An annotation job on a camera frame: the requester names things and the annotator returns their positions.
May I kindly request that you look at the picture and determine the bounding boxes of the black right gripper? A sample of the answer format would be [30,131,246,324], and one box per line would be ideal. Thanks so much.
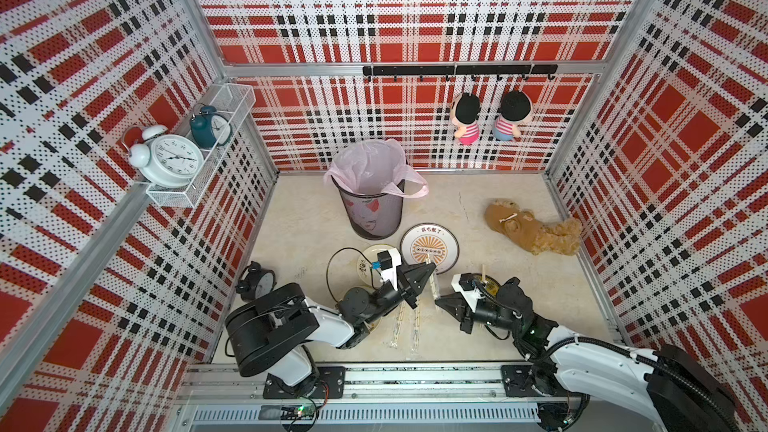
[435,290,520,334]

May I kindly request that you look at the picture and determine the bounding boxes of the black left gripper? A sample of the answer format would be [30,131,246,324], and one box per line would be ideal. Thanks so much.
[363,264,435,327]

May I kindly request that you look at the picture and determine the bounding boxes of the disposable chopsticks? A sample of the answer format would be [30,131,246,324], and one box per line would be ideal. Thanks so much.
[410,308,422,356]
[425,254,440,301]
[387,303,405,349]

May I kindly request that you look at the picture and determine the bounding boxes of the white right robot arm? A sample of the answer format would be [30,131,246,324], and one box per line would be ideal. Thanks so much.
[435,273,738,431]

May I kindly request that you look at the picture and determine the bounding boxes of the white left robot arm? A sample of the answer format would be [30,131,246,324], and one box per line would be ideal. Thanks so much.
[225,263,436,398]

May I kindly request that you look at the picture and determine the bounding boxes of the yellow patterned plate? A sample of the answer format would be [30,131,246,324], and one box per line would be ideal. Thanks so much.
[476,274,501,296]

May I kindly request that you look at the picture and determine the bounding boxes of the white plate with teal rim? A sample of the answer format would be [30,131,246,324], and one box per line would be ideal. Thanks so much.
[399,223,460,275]

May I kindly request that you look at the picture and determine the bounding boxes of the cream plate with flower print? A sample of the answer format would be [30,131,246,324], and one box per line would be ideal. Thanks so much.
[357,244,394,289]

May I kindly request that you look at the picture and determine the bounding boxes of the black mesh waste bin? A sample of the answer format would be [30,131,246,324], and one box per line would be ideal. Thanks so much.
[332,179,404,240]

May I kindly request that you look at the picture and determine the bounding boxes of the brown teddy bear plush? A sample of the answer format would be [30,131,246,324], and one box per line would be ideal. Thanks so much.
[484,199,582,256]

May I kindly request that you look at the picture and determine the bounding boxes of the black alarm clock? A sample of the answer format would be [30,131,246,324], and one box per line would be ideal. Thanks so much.
[235,261,277,302]

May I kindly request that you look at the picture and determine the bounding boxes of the pink striped hanging doll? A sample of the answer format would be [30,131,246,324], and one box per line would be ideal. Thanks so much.
[450,93,480,146]

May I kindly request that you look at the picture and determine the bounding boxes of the blue striped hanging doll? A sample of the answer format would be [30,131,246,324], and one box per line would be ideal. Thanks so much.
[492,90,532,141]

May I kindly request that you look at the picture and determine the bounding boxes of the teal alarm clock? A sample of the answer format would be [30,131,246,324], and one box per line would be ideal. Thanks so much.
[189,105,233,149]

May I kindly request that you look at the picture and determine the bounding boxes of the white twin-bell alarm clock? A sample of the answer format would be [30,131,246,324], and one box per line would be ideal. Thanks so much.
[128,124,205,189]

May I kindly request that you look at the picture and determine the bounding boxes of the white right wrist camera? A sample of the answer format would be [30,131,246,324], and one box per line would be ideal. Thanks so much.
[451,273,483,312]

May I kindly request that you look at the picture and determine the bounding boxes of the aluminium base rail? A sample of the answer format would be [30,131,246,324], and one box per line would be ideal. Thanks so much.
[179,362,601,427]

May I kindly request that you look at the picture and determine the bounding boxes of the black wall hook rail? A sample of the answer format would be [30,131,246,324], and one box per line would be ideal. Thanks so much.
[362,64,559,78]

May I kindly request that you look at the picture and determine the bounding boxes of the white wire wall shelf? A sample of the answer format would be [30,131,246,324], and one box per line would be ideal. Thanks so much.
[127,83,258,208]

